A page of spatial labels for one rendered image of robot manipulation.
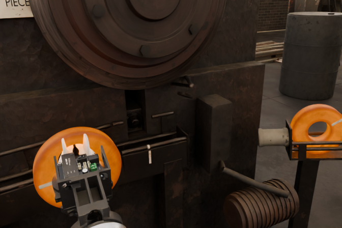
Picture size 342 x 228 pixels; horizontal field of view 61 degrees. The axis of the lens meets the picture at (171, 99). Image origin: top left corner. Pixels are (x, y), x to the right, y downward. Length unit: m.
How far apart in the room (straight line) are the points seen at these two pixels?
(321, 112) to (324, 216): 0.94
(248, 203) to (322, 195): 1.08
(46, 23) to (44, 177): 0.31
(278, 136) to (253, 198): 0.20
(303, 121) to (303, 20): 2.40
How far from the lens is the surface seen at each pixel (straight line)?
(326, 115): 0.97
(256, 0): 1.07
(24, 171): 0.85
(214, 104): 0.86
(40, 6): 0.67
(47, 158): 0.55
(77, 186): 0.43
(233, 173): 0.92
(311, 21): 3.27
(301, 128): 0.96
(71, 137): 0.54
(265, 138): 0.96
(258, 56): 4.93
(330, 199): 1.94
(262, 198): 0.96
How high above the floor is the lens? 1.11
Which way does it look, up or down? 20 degrees down
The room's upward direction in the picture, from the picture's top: 1 degrees counter-clockwise
